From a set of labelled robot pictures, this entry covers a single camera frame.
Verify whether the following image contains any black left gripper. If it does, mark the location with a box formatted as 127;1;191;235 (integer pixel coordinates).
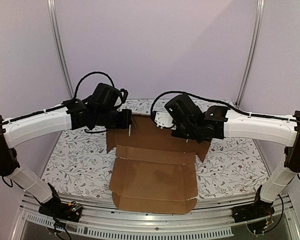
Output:
95;108;134;130

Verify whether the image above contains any brown cardboard box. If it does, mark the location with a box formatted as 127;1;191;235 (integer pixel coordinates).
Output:
106;114;211;214

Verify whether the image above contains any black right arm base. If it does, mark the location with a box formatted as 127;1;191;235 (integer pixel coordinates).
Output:
231;185;275;223

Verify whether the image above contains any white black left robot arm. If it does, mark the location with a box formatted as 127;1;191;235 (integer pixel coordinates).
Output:
0;83;132;217

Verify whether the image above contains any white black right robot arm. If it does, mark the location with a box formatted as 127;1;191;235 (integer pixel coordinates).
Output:
164;93;300;218

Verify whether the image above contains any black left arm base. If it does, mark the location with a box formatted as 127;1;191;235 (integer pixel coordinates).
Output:
38;184;83;223

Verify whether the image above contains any floral patterned table mat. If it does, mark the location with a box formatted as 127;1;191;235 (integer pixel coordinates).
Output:
38;99;275;204

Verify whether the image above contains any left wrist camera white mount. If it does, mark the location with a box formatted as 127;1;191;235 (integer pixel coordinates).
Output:
114;88;129;110

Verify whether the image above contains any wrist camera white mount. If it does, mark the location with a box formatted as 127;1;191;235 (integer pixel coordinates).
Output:
151;111;177;130
114;88;129;110

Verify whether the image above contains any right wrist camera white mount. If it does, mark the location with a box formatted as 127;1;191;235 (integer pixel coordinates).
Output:
151;111;177;130

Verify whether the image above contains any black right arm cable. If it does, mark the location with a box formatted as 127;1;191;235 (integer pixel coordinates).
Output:
149;91;298;123

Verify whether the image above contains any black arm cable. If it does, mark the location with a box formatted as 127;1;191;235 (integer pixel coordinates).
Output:
72;71;116;101
149;91;298;123

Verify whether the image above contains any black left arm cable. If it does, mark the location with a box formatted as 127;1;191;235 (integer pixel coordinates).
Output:
72;71;116;101

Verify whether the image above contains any aluminium front rail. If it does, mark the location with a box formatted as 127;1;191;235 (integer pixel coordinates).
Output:
12;194;300;240

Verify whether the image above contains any left aluminium frame post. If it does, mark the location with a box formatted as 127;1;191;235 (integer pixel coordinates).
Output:
46;0;74;98

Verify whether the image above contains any aluminium frame post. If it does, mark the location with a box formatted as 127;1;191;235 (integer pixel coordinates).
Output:
46;0;74;98
235;0;265;108

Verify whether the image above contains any right aluminium frame post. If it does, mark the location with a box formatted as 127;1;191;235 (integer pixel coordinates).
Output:
235;0;265;108

